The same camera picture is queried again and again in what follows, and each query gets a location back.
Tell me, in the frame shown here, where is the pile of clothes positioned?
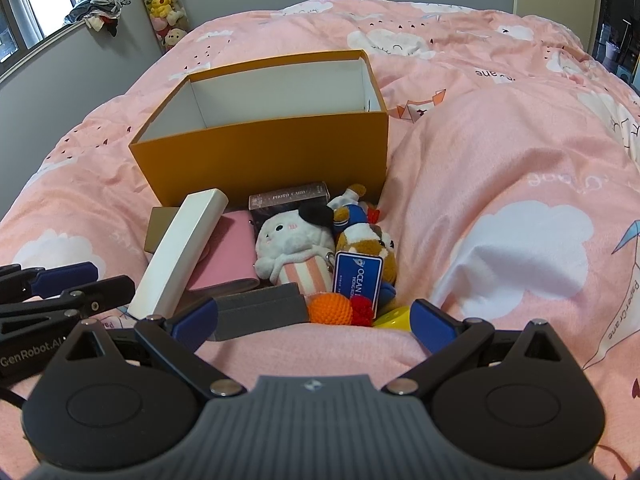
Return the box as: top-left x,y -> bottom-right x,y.
64,0 -> 132,37

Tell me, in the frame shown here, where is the red crochet ball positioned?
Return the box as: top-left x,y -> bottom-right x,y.
347,301 -> 375,327

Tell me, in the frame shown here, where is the dark grey box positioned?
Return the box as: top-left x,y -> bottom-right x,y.
212,282 -> 310,343

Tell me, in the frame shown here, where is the white plush with striped body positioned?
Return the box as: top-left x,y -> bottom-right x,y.
254,205 -> 336,296

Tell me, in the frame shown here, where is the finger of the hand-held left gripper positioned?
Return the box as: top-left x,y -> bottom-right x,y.
0,261 -> 99,304
0,275 -> 136,333

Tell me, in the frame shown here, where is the small brown box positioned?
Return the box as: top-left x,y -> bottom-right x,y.
144,206 -> 178,256

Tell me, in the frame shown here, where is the pink cloud print blanket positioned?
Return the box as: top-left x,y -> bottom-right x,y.
0,0 -> 640,480

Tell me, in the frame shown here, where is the brown and white dog plush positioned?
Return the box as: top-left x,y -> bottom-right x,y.
331,220 -> 399,307

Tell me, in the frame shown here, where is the pink pouch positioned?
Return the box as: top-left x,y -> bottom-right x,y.
187,210 -> 261,293

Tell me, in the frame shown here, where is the orange crochet ball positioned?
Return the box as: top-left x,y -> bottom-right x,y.
307,294 -> 351,324

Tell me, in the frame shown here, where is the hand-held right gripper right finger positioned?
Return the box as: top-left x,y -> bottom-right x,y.
380,299 -> 586,401

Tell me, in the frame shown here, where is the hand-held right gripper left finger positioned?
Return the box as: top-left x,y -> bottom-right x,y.
47,297 -> 249,401

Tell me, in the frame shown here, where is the orange cardboard box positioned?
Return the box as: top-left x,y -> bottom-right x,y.
128,50 -> 390,208

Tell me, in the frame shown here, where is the hanging plush toy organiser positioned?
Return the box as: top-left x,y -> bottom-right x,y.
131,0 -> 192,53

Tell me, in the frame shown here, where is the dark photo card box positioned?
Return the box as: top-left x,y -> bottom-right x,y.
248,181 -> 332,231

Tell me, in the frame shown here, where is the long white box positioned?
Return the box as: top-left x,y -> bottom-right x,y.
129,187 -> 230,321

